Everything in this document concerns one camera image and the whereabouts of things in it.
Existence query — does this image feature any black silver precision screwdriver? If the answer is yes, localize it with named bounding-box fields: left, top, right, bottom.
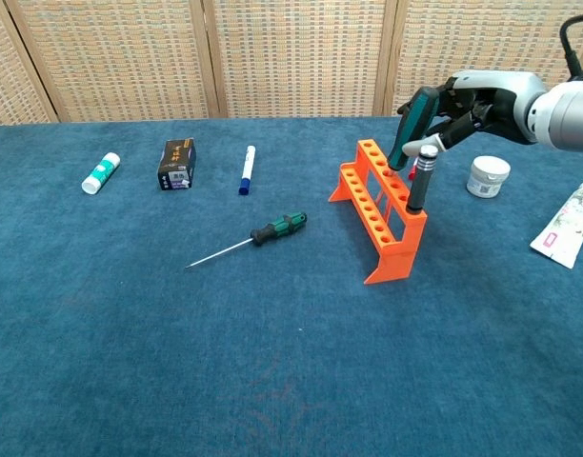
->
left=406, top=145, right=439, bottom=213

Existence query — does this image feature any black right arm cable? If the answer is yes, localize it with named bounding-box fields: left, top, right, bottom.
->
left=559, top=12, right=583, bottom=82

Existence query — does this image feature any white round jar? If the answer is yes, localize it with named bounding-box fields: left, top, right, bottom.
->
left=465, top=155, right=513, bottom=199

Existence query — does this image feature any black ink box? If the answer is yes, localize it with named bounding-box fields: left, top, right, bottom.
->
left=156, top=137, right=198, bottom=192

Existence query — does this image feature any blue felt table cover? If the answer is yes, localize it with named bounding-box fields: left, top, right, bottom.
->
left=0, top=109, right=583, bottom=457

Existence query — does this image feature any woven wooden folding screen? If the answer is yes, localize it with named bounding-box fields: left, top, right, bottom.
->
left=0, top=0, right=583, bottom=129

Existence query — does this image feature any white floral tube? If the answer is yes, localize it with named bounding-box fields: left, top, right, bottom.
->
left=529, top=180, right=583, bottom=270

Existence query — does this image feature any teal black large screwdriver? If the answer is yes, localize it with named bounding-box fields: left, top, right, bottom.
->
left=386, top=87, right=441, bottom=171

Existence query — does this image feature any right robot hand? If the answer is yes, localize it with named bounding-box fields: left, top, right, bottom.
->
left=402, top=70, right=549, bottom=156

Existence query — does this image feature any white green glue stick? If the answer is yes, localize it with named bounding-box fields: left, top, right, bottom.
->
left=81, top=151, right=121, bottom=195

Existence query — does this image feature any white marker blue cap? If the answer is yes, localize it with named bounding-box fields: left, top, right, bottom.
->
left=237, top=145, right=257, bottom=196

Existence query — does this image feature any green black small screwdriver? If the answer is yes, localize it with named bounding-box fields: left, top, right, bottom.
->
left=184, top=211, right=309, bottom=271

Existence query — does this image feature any orange test tube rack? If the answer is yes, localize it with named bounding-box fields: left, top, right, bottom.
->
left=328, top=138, right=429, bottom=286

